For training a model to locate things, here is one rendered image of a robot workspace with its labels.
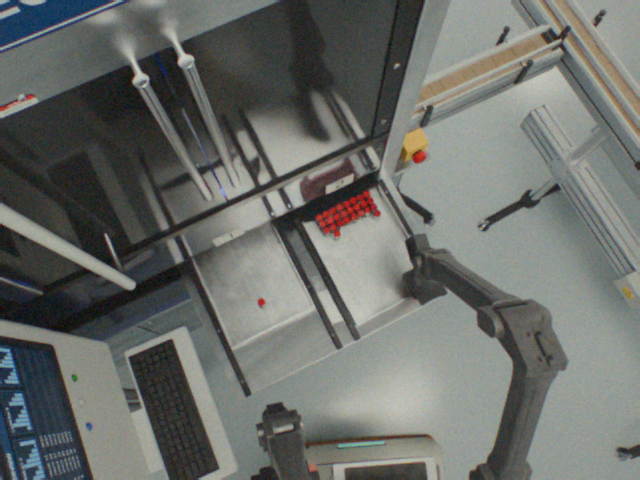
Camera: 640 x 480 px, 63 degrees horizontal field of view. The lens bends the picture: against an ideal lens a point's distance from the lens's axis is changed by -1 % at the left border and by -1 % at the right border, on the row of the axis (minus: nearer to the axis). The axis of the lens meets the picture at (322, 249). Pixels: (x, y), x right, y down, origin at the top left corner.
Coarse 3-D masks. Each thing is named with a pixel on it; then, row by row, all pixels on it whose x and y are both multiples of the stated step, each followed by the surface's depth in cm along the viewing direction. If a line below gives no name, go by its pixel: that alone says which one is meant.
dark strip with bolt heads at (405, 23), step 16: (400, 0) 83; (416, 0) 85; (400, 16) 87; (416, 16) 89; (400, 32) 92; (400, 48) 96; (400, 64) 102; (384, 80) 105; (400, 80) 108; (384, 96) 111; (384, 112) 119; (384, 128) 127
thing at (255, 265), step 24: (240, 240) 157; (264, 240) 157; (216, 264) 155; (240, 264) 155; (264, 264) 155; (288, 264) 155; (216, 288) 153; (240, 288) 153; (264, 288) 153; (288, 288) 153; (216, 312) 148; (240, 312) 151; (264, 312) 151; (288, 312) 151; (240, 336) 149
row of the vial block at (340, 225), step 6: (372, 204) 155; (360, 210) 154; (366, 210) 154; (372, 210) 155; (354, 216) 154; (360, 216) 154; (366, 216) 157; (342, 222) 153; (348, 222) 153; (354, 222) 156; (324, 228) 153; (330, 228) 153; (336, 228) 153; (342, 228) 155; (324, 234) 154
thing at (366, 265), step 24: (384, 216) 159; (312, 240) 153; (360, 240) 157; (384, 240) 157; (336, 264) 155; (360, 264) 155; (384, 264) 155; (408, 264) 155; (336, 288) 151; (360, 288) 153; (384, 288) 153; (360, 312) 151
